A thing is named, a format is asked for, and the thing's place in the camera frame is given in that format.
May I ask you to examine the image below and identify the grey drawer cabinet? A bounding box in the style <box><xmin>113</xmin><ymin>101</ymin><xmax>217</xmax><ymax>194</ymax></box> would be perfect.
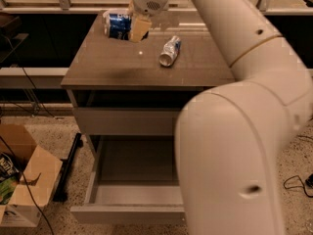
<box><xmin>60</xmin><ymin>11</ymin><xmax>237</xmax><ymax>226</ymax></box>

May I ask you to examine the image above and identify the dark snack bag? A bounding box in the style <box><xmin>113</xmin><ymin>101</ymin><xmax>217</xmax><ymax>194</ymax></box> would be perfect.
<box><xmin>0</xmin><ymin>153</ymin><xmax>19</xmax><ymax>182</ymax></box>

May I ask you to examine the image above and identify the black floor bar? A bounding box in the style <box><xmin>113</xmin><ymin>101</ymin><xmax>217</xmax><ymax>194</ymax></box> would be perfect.
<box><xmin>53</xmin><ymin>133</ymin><xmax>83</xmax><ymax>202</ymax></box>

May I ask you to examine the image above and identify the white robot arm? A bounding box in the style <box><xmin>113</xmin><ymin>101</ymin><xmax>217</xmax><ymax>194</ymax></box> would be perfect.
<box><xmin>175</xmin><ymin>0</ymin><xmax>312</xmax><ymax>235</ymax></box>

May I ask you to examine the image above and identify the green snack bag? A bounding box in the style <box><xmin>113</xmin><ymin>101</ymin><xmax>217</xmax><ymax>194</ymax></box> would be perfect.
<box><xmin>0</xmin><ymin>176</ymin><xmax>19</xmax><ymax>205</ymax></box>

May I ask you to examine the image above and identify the open grey middle drawer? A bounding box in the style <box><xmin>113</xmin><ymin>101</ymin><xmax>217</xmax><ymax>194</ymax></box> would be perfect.
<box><xmin>70</xmin><ymin>136</ymin><xmax>185</xmax><ymax>225</ymax></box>

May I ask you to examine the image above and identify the white ceramic bowl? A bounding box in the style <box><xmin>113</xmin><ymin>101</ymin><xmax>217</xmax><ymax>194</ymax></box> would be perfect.
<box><xmin>102</xmin><ymin>9</ymin><xmax>130</xmax><ymax>23</ymax></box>

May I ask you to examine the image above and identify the black cable on left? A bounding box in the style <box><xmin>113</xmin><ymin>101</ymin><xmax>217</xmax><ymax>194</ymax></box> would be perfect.
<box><xmin>0</xmin><ymin>36</ymin><xmax>57</xmax><ymax>235</ymax></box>

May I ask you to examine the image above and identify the closed grey top drawer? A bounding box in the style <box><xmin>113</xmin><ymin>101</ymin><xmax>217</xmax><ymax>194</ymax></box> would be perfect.
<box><xmin>73</xmin><ymin>108</ymin><xmax>179</xmax><ymax>136</ymax></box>

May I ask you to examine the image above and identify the brown cardboard box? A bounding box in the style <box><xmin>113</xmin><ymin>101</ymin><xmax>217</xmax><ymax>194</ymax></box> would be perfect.
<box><xmin>0</xmin><ymin>124</ymin><xmax>62</xmax><ymax>227</ymax></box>

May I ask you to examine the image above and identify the black cable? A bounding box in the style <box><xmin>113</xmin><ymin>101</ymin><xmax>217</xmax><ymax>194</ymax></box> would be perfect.
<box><xmin>0</xmin><ymin>36</ymin><xmax>57</xmax><ymax>235</ymax></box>
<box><xmin>283</xmin><ymin>174</ymin><xmax>313</xmax><ymax>199</ymax></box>

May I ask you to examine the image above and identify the black cable on right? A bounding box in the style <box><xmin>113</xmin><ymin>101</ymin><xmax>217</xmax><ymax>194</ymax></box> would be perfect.
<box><xmin>283</xmin><ymin>174</ymin><xmax>313</xmax><ymax>199</ymax></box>

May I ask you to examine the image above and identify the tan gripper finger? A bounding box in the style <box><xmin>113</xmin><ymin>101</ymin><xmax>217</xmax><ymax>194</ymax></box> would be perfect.
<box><xmin>129</xmin><ymin>14</ymin><xmax>152</xmax><ymax>43</ymax></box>

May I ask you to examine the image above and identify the blue pepsi can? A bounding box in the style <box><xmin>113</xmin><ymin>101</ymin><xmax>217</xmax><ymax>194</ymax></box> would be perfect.
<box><xmin>104</xmin><ymin>16</ymin><xmax>133</xmax><ymax>41</ymax></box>

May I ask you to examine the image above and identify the silver crushed can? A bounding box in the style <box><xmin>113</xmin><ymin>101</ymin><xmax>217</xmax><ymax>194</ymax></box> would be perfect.
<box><xmin>158</xmin><ymin>35</ymin><xmax>181</xmax><ymax>67</ymax></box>

